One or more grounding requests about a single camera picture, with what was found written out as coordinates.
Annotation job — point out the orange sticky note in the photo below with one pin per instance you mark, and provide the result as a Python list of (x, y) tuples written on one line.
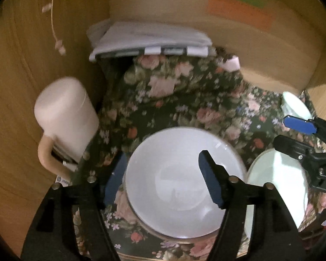
[(241, 11)]

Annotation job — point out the dark floral tablecloth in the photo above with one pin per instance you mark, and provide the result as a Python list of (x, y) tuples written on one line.
[(179, 98)]

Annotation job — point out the pale pink bowl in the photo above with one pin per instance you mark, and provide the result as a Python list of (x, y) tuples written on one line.
[(163, 163)]

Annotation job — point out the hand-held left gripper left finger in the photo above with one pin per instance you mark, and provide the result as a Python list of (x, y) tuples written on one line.
[(116, 179)]

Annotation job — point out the mint green bowl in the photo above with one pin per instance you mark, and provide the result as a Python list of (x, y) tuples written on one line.
[(294, 104)]

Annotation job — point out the mint green plate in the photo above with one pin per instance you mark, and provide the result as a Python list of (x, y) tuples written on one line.
[(279, 179)]

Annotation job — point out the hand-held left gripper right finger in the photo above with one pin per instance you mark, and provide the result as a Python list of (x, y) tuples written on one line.
[(210, 174)]

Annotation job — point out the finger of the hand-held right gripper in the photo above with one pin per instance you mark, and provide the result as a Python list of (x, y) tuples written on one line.
[(298, 123), (290, 145)]

